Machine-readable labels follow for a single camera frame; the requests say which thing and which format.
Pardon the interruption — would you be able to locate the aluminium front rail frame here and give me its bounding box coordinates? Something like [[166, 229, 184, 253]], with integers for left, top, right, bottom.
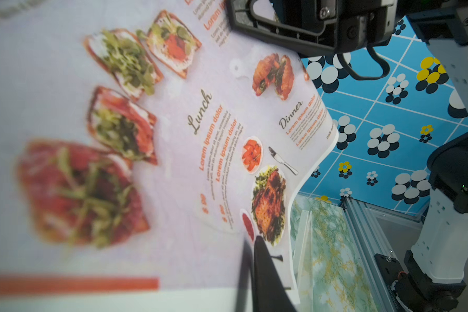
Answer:
[[340, 197, 423, 311]]

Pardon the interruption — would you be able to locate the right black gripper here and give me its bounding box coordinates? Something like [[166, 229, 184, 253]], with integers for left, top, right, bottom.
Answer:
[[226, 1, 398, 57]]

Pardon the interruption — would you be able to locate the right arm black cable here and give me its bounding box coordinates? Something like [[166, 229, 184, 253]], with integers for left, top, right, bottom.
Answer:
[[337, 44, 391, 81]]

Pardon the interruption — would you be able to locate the white narrow rack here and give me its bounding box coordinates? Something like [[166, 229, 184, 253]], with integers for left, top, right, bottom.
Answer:
[[293, 211, 313, 311]]

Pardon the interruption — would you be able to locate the restaurant menu sheet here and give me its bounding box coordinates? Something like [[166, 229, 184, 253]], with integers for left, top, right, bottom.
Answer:
[[0, 1, 337, 296]]

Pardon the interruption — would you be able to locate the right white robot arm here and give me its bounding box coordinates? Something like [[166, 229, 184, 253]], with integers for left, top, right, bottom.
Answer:
[[226, 1, 468, 311]]

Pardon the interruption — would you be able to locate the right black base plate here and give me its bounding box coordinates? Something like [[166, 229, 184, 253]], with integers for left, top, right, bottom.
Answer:
[[374, 253, 426, 311]]

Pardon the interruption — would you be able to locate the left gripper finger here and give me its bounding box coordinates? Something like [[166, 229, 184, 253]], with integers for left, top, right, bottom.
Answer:
[[253, 236, 296, 312]]

